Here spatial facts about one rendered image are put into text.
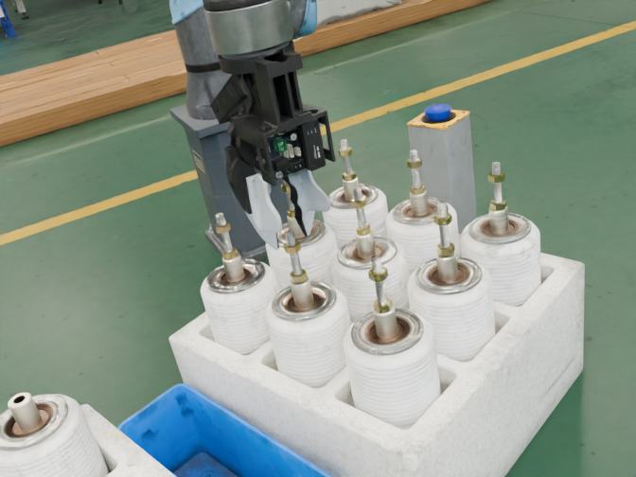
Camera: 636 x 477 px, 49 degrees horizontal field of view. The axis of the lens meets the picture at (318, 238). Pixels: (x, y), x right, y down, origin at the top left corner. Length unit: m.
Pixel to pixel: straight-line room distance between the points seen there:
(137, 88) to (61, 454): 2.10
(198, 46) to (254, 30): 0.69
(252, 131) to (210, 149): 0.69
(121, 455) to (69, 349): 0.57
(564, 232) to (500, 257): 0.54
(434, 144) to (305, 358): 0.43
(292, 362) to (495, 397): 0.23
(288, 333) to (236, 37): 0.32
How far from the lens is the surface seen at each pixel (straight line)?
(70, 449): 0.75
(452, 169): 1.08
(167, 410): 0.95
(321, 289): 0.81
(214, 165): 1.34
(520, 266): 0.87
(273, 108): 0.63
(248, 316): 0.85
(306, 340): 0.77
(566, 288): 0.91
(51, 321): 1.45
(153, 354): 1.24
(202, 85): 1.33
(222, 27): 0.63
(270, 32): 0.63
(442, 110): 1.07
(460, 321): 0.78
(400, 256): 0.85
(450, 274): 0.79
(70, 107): 2.69
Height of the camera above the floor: 0.69
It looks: 28 degrees down
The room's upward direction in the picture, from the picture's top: 11 degrees counter-clockwise
